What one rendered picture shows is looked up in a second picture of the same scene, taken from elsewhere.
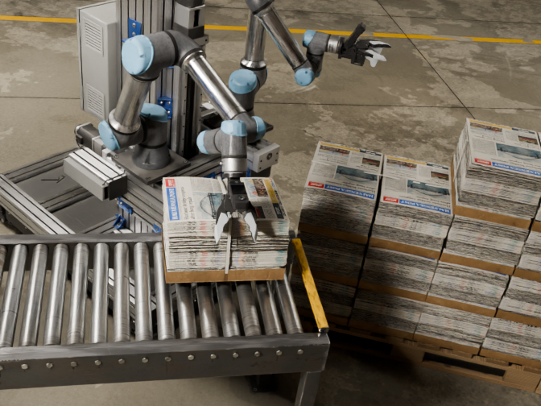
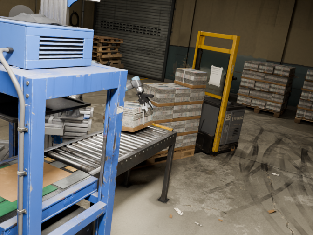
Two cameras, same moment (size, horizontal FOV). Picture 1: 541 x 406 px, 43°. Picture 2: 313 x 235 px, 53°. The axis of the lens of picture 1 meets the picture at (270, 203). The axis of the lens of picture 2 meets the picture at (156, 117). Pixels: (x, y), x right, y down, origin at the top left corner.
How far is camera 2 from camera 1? 234 cm
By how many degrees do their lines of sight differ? 47
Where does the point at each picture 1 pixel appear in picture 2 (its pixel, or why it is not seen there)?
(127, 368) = (147, 152)
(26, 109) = not seen: outside the picture
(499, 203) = (167, 99)
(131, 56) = not seen: hidden behind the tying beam
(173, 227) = (134, 111)
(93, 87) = not seen: hidden behind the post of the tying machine
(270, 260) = (149, 118)
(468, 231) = (161, 111)
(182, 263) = (135, 123)
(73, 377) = (138, 160)
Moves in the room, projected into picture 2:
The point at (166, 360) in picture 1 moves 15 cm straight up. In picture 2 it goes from (154, 146) to (156, 131)
